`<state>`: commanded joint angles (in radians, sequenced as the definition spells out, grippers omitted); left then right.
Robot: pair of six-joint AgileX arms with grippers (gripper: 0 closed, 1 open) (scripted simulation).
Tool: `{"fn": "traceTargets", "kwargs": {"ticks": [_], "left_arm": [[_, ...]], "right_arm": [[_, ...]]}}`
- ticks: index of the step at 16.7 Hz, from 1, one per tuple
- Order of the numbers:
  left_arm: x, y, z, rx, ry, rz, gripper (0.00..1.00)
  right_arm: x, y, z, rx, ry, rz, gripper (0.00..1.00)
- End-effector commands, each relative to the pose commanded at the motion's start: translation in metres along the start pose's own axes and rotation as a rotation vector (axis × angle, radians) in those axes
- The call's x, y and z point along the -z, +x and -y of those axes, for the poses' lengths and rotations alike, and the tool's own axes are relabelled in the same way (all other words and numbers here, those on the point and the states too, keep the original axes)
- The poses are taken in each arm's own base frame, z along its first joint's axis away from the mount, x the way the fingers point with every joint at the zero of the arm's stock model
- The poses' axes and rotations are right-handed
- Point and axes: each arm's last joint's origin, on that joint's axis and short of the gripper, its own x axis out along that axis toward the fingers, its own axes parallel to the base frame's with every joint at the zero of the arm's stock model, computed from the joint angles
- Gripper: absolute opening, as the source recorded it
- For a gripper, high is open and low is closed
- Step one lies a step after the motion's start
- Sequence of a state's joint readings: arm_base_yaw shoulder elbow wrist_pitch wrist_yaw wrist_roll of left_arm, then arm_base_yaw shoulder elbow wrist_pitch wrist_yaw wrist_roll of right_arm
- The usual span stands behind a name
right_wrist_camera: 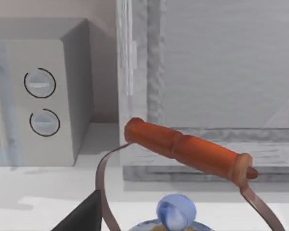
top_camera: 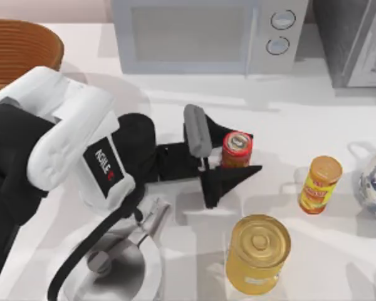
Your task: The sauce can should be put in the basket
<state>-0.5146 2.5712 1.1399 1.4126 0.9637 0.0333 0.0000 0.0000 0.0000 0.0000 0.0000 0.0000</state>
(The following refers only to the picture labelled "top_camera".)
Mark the red can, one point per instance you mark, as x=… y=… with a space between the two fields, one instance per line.
x=237 y=150

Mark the large yellow can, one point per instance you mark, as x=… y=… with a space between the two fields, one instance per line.
x=257 y=254

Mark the yellow and orange bottle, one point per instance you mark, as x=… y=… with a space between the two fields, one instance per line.
x=319 y=185

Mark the pale microwave oven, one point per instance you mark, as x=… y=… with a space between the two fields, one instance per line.
x=188 y=34

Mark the microwave knob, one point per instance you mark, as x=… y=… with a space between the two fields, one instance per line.
x=278 y=46
x=283 y=19

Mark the brown wooden basket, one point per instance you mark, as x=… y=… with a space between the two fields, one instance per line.
x=22 y=53

